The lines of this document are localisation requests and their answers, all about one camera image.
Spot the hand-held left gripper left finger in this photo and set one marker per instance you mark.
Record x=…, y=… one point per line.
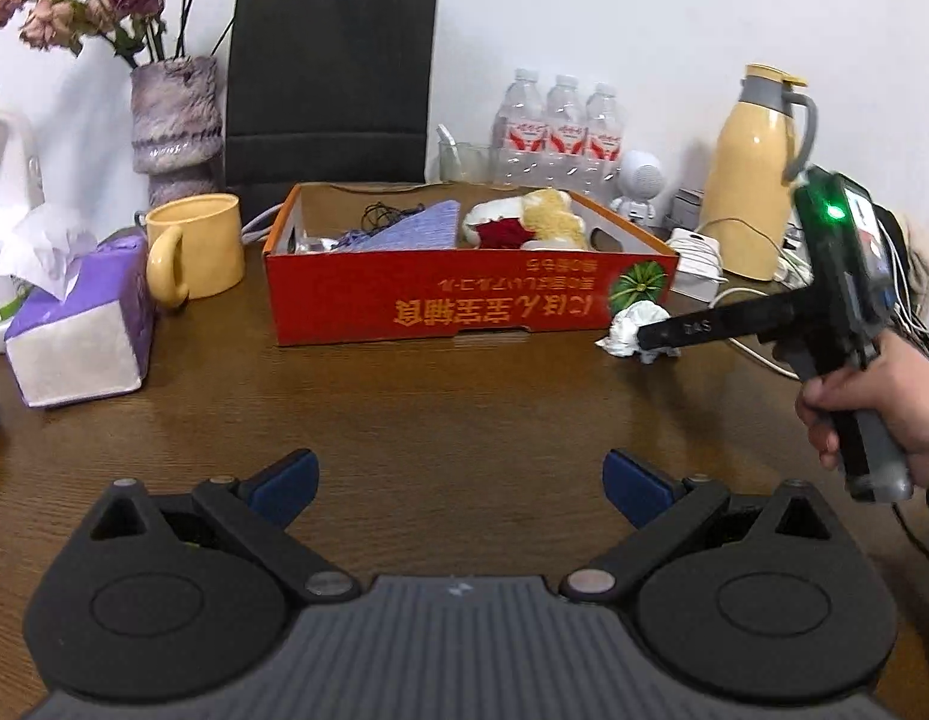
x=288, y=484

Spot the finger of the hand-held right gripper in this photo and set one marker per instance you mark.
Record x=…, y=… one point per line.
x=734, y=321

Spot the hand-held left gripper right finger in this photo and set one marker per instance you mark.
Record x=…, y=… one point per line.
x=633, y=487

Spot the white tissue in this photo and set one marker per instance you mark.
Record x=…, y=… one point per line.
x=621, y=326

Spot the white and yellow plush toy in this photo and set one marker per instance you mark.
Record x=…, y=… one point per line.
x=554, y=217

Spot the red cardboard box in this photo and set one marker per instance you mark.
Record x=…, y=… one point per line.
x=434, y=292

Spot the red artificial rose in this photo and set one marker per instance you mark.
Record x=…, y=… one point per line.
x=505, y=234

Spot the grey knit pouch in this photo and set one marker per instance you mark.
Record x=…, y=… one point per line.
x=427, y=229

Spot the person's right hand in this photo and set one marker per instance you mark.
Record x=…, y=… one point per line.
x=910, y=397

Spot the small grey box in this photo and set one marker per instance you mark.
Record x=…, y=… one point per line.
x=687, y=206

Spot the yellow thermos jug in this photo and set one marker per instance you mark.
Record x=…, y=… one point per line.
x=745, y=187

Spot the white robot figure speaker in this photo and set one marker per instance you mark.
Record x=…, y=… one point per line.
x=640, y=180

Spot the yellow mug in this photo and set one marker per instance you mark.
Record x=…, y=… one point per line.
x=202, y=247

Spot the pack of water bottles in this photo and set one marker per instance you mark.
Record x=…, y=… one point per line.
x=554, y=142

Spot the purple tissue pack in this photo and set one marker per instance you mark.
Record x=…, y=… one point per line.
x=74, y=345

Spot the clear glass cup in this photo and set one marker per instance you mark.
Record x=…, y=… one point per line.
x=464, y=165

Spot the black paper bag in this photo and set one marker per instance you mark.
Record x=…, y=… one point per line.
x=329, y=75

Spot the white detergent jug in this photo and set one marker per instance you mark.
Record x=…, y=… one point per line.
x=11, y=165

